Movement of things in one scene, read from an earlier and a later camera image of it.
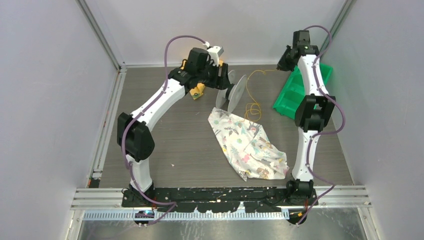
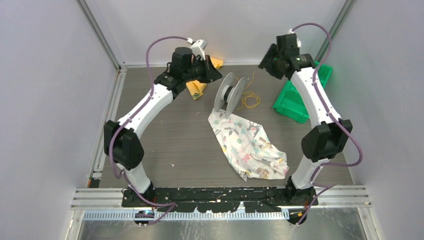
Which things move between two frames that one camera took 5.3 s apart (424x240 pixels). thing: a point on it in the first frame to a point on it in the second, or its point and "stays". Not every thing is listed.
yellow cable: [253, 112] to [245, 94]
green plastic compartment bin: [295, 89] stays
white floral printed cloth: [248, 147] stays
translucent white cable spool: [233, 93] stays
